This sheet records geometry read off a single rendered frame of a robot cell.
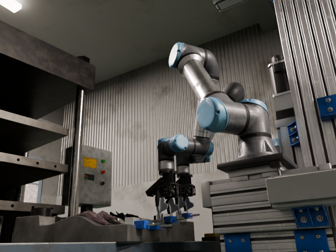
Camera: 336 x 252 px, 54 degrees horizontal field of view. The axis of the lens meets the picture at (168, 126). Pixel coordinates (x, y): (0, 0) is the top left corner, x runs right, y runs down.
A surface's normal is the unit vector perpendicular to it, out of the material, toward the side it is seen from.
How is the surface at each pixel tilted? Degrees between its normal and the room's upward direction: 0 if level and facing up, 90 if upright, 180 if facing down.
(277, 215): 90
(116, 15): 180
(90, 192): 90
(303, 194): 90
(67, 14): 180
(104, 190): 90
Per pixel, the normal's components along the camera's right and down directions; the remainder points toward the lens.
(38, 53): 0.76, -0.25
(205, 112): -0.86, -0.04
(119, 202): -0.53, -0.28
